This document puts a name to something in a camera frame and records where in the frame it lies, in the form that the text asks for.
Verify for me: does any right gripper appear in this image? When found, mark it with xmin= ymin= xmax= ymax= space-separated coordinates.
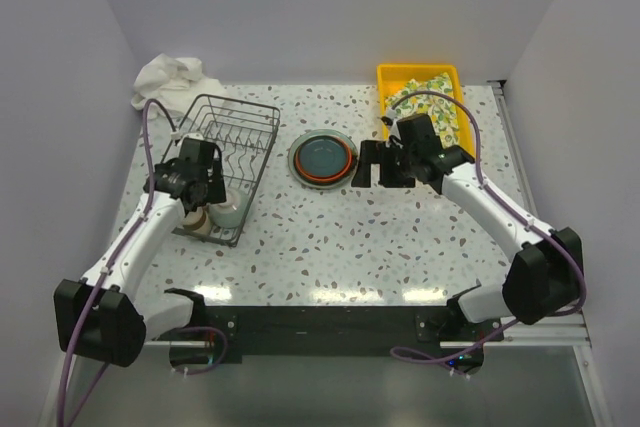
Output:
xmin=351 ymin=140 xmax=418 ymax=188

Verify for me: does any beige brown cup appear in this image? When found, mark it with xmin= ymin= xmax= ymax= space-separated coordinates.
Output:
xmin=181 ymin=207 xmax=212 ymax=236

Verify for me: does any light green bowl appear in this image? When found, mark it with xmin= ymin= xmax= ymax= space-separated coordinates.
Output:
xmin=209 ymin=188 xmax=248 ymax=229

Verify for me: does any dark teal plate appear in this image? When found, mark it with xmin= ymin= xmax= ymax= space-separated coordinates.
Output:
xmin=295 ymin=136 xmax=350 ymax=178

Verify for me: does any light green floral plate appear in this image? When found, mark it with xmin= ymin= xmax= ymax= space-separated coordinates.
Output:
xmin=287 ymin=129 xmax=359 ymax=190

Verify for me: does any orange plate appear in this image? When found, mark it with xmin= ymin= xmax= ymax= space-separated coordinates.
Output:
xmin=292 ymin=135 xmax=354 ymax=184

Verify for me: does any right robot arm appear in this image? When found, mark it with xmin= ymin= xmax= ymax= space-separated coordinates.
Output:
xmin=351 ymin=114 xmax=586 ymax=340

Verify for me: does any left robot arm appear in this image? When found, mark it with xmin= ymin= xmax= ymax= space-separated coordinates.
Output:
xmin=54 ymin=138 xmax=226 ymax=367

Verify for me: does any lemon print cloth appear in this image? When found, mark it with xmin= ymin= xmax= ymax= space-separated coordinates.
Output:
xmin=383 ymin=72 xmax=465 ymax=143

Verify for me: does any yellow plastic bin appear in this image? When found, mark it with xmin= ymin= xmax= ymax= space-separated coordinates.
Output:
xmin=377 ymin=64 xmax=475 ymax=154

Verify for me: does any white crumpled towel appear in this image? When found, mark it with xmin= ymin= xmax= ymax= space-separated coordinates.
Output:
xmin=131 ymin=54 xmax=227 ymax=116

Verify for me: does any black wire dish rack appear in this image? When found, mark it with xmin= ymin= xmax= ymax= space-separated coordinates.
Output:
xmin=153 ymin=94 xmax=281 ymax=247

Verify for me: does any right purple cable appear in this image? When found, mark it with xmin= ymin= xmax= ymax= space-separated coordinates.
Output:
xmin=389 ymin=90 xmax=586 ymax=373

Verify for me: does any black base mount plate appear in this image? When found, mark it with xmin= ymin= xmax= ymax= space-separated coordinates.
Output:
xmin=193 ymin=306 xmax=504 ymax=363

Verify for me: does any aluminium frame rail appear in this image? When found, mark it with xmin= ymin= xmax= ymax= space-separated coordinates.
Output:
xmin=487 ymin=77 xmax=614 ymax=427

